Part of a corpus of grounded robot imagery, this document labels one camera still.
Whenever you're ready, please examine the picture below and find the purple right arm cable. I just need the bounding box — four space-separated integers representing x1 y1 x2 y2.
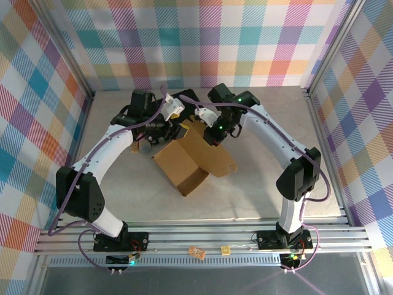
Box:
179 94 331 273

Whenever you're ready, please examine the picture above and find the black briefcase with silver fittings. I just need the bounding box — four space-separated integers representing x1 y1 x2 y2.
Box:
153 88 200 124

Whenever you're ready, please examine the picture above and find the slotted metal cable duct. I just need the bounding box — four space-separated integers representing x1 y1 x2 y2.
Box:
45 256 286 267

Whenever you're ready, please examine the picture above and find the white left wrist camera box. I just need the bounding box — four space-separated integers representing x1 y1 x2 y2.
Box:
162 96 185 120

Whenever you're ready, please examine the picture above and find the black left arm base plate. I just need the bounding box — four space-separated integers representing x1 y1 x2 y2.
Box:
93 232 150 253

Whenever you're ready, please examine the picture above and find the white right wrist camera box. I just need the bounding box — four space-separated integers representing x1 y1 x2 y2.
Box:
195 108 218 127

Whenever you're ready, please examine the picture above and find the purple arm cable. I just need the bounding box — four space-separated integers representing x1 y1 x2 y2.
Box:
47 85 168 273
179 94 331 273

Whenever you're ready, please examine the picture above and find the grey metal bottom panel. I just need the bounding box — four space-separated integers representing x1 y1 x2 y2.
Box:
39 265 374 295

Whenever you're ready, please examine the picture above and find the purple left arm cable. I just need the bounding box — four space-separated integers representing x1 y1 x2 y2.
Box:
47 85 168 273

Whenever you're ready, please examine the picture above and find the black controller board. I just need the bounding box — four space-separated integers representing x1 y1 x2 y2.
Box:
105 251 142 267
281 252 308 268

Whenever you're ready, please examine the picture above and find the black right controller board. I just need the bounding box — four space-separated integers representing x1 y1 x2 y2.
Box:
281 252 308 268

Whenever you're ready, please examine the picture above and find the brown cardboard box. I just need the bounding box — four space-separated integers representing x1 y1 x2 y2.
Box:
150 118 238 197

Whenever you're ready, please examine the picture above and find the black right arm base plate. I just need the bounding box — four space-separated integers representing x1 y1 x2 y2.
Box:
256 230 314 250

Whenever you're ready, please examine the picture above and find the aluminium side rail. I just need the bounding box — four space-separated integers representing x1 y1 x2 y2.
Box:
54 92 96 230
302 87 352 227

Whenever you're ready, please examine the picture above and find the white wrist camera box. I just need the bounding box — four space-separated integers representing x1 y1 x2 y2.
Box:
195 108 218 127
162 96 185 120

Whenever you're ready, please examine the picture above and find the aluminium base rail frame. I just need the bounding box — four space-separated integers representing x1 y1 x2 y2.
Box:
33 216 374 256

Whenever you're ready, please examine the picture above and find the aluminium corner post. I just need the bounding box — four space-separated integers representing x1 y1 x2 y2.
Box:
302 0 369 98
29 0 96 101

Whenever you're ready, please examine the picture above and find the orange printed tag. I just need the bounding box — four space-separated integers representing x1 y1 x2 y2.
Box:
187 245 206 259

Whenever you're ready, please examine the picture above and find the black left controller board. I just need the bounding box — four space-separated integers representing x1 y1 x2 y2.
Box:
105 251 142 267

